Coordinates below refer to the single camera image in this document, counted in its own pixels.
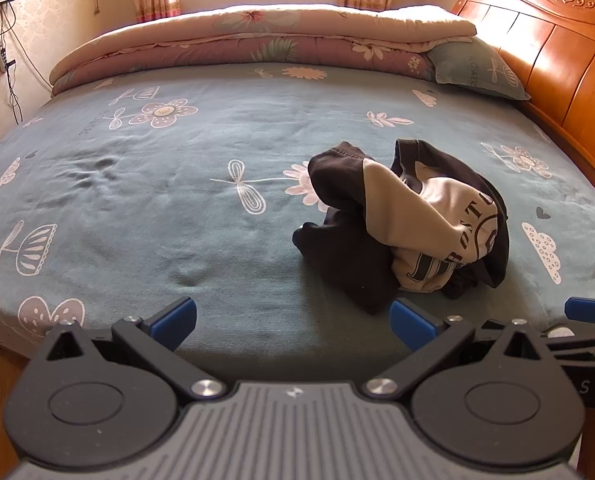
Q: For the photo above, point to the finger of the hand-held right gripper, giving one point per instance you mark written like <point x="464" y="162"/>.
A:
<point x="590" y="310"/>
<point x="587" y="347"/>

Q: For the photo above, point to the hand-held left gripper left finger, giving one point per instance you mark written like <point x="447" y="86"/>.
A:
<point x="175" y="317"/>

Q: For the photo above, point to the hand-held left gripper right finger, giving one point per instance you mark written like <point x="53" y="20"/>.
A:
<point x="412" y="325"/>

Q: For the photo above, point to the cream and black sweatshirt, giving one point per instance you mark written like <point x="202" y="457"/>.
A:
<point x="427" y="220"/>

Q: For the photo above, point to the wooden headboard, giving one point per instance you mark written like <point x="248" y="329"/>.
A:
<point x="552" y="60"/>

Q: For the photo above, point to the green printed pillow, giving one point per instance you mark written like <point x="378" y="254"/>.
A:
<point x="472" y="67"/>

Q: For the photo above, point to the folded pink floral quilt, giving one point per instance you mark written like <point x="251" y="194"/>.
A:
<point x="227" y="50"/>

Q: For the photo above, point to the white power strip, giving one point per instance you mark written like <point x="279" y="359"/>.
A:
<point x="1" y="57"/>

